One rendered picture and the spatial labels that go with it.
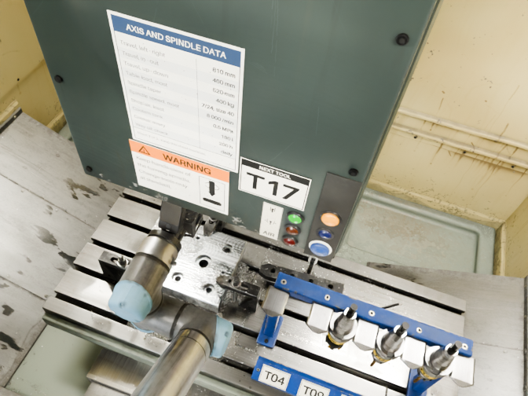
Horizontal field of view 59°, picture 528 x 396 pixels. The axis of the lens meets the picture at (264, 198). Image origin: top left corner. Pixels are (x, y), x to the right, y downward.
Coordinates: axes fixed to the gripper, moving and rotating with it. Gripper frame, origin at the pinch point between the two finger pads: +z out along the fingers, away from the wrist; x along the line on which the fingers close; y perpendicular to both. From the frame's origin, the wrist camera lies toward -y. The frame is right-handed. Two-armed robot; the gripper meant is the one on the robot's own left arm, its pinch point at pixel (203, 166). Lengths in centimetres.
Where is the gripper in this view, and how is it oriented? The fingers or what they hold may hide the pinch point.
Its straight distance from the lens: 103.7
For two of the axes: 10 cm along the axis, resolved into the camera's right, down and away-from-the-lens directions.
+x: 9.4, 3.1, -1.4
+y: -0.7, 5.8, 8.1
